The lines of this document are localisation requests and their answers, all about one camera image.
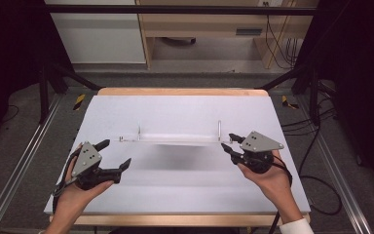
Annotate light wooden desk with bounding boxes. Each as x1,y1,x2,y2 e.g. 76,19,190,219
134,0,321,70

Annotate black metal stand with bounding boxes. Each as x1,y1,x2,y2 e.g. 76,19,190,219
38,60,102,125
255,63,323,127

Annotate aluminium floor rail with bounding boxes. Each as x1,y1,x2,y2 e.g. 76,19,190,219
295,95,373,234
0,93,63,234

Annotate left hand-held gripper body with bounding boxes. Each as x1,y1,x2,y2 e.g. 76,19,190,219
53,140,123,192

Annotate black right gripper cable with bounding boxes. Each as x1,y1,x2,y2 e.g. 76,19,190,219
267,155,294,234

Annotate person's right hand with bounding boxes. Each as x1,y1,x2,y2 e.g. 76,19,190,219
238,149,295,218

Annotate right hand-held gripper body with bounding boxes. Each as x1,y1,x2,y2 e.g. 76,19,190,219
238,130,285,175

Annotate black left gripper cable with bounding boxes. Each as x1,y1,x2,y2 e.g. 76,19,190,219
51,151,81,215

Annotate pale table cover board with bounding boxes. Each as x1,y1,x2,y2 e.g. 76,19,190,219
43,95,312,216

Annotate black horizontal frame bar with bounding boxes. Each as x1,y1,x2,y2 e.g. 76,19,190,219
43,4,319,16

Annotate person's left hand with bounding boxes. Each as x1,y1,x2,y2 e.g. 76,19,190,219
47,144,115,225

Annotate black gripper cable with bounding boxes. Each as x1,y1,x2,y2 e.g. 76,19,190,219
51,151,81,215
267,155,294,234

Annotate black floor cable bundle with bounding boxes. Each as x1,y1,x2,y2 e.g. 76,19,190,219
280,105,338,137

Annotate thin black floor cable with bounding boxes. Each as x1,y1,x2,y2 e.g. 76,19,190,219
1,103,20,124

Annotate white cabinet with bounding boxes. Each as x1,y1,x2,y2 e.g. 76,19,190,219
44,0,147,64

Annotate wooden table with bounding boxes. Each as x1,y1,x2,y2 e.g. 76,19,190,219
49,87,312,227

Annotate grey desk label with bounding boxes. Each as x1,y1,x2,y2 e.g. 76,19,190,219
235,28,264,36

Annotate black looped floor cable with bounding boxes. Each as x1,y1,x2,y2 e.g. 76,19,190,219
297,125,343,216

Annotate hanging black cables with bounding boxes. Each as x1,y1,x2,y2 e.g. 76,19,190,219
264,1,304,70

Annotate clear acrylic frame with posts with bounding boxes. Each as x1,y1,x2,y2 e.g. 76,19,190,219
118,119,242,147

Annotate black curtain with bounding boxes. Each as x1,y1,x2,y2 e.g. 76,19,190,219
291,0,374,199
0,0,76,152

